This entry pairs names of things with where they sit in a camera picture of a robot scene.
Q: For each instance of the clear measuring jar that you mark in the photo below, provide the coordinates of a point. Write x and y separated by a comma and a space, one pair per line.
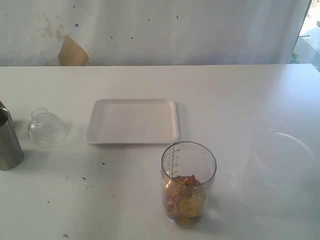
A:
188, 171

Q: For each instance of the pile of coins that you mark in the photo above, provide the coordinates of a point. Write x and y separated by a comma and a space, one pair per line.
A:
183, 200

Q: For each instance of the clear dome lid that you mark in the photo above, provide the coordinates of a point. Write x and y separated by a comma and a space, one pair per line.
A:
46, 129

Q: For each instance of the stainless steel cup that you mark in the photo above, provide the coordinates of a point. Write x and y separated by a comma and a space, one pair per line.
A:
11, 153

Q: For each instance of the white rectangular tray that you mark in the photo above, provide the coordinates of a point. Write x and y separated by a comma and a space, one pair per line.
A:
133, 121

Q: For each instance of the large clear plastic container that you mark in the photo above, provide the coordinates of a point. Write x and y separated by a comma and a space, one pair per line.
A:
279, 164

